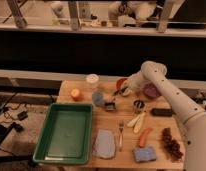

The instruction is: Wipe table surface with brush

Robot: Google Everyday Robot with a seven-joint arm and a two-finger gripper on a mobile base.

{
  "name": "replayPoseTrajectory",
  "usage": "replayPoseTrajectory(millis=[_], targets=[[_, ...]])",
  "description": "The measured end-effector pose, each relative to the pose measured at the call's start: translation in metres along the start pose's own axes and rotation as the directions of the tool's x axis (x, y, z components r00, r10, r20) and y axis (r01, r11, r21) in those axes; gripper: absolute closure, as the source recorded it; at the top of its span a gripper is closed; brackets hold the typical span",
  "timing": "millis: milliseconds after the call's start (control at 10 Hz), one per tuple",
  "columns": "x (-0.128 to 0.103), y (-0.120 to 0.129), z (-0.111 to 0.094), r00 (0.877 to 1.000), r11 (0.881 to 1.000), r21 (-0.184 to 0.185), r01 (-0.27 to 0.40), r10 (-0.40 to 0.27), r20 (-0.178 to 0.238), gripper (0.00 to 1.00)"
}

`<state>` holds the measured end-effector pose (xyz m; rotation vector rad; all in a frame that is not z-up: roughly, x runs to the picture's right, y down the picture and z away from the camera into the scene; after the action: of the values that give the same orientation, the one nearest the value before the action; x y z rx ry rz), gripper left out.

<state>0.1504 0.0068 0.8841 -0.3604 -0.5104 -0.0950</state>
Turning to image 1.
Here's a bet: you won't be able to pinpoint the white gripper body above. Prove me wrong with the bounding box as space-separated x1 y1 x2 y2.
121 73 145 96

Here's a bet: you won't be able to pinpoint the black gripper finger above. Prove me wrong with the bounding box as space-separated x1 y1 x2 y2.
112 89 121 96
120 87 127 94

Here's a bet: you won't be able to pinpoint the small black brush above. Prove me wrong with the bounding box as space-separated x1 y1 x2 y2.
104 100 116 111

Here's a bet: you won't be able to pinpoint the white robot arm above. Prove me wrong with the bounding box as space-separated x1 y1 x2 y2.
126 61 206 171

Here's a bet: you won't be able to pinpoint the orange bowl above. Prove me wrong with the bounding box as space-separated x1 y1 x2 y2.
116 78 127 90

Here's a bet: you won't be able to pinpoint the blue cup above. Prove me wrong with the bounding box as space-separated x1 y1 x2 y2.
92 92 104 107

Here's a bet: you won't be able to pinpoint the clear cup with white lid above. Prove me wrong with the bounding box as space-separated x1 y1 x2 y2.
86 74 99 89

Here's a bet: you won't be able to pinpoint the black rectangular block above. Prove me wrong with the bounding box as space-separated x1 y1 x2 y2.
151 108 173 117

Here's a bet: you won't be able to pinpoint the metal fork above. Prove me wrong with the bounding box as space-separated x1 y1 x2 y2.
119 121 124 152

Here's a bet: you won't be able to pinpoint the orange fruit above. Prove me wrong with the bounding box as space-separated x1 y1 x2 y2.
70 89 82 101

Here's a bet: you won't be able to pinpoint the orange carrot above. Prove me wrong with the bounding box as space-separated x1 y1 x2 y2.
139 128 153 148

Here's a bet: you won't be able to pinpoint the grey-blue cloth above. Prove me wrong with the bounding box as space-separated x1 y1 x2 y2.
92 129 116 159

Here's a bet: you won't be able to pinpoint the blue sponge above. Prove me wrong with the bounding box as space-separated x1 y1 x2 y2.
133 146 156 163

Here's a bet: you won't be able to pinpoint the bunch of dark grapes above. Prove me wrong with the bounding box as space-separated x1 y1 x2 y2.
162 128 183 161

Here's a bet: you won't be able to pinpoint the green plastic tray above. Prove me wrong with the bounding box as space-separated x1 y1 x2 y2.
33 103 93 165

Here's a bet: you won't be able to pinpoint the black cables on floor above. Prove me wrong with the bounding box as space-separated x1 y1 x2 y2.
0 93 59 151

